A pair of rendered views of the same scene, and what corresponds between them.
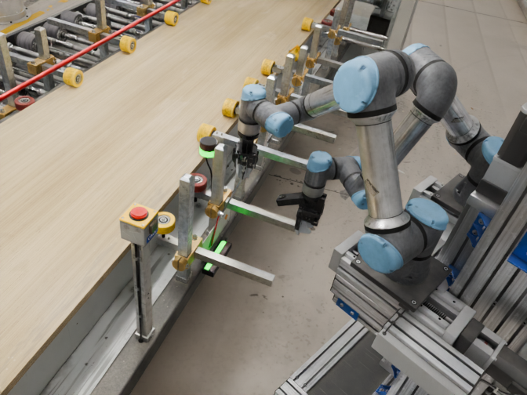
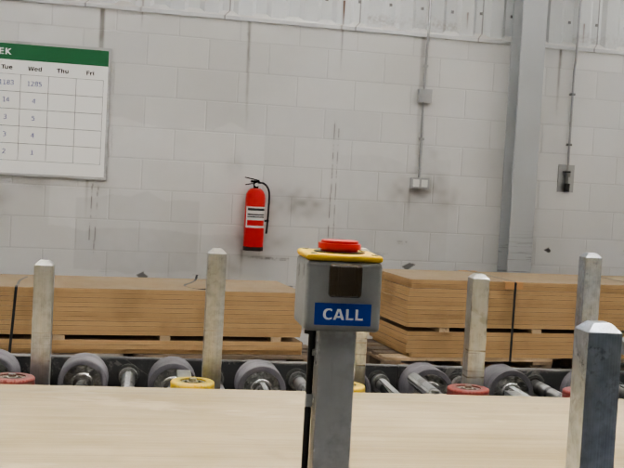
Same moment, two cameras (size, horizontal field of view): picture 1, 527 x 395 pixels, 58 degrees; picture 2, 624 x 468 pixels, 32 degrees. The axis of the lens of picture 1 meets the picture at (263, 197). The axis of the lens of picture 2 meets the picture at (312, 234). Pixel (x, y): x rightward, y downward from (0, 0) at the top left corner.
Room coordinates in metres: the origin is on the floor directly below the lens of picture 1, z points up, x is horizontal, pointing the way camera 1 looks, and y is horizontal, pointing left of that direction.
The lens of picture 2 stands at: (0.42, -0.64, 1.29)
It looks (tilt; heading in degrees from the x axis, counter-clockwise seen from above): 3 degrees down; 67
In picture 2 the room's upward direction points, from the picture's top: 3 degrees clockwise
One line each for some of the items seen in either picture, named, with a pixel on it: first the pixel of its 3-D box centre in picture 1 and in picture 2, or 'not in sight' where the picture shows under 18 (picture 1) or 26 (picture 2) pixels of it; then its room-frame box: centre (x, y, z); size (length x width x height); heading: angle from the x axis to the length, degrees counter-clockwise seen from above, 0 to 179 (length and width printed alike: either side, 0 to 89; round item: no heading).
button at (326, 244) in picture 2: (139, 213); (339, 249); (0.84, 0.30, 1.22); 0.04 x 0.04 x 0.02
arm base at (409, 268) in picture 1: (408, 254); not in sight; (1.01, -0.44, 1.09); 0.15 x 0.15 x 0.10
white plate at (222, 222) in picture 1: (216, 231); not in sight; (1.30, 0.15, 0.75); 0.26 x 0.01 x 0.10; 166
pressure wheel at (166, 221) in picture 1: (163, 230); not in sight; (1.16, 0.32, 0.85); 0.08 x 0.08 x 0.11
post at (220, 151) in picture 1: (216, 198); not in sight; (1.34, 0.17, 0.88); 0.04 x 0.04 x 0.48; 76
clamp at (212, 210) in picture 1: (217, 202); not in sight; (1.36, 0.17, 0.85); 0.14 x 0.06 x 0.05; 166
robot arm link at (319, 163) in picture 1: (318, 169); not in sight; (1.30, -0.17, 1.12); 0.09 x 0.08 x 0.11; 113
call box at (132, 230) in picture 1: (139, 225); (336, 292); (0.84, 0.30, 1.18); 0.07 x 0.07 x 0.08; 76
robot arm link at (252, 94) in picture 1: (252, 104); not in sight; (1.32, 0.08, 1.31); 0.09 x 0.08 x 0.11; 46
